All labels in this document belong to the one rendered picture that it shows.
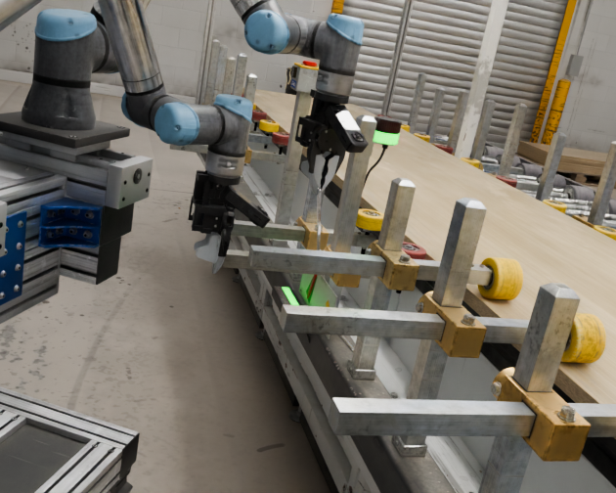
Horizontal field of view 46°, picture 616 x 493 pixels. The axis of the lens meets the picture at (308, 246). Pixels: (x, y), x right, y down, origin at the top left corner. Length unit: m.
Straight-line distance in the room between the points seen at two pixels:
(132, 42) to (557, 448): 0.97
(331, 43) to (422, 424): 0.85
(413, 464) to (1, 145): 1.06
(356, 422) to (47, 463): 1.25
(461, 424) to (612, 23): 10.56
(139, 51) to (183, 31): 7.75
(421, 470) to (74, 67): 1.03
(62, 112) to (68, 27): 0.17
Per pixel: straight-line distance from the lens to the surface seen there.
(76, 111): 1.60
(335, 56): 1.47
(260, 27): 1.37
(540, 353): 0.92
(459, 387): 1.52
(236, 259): 1.51
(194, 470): 2.31
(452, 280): 1.12
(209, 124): 1.36
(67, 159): 1.59
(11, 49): 9.20
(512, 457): 0.99
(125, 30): 1.39
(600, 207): 2.60
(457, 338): 1.08
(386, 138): 1.54
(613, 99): 11.51
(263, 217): 1.48
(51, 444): 2.02
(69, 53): 1.59
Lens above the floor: 1.36
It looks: 18 degrees down
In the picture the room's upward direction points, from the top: 11 degrees clockwise
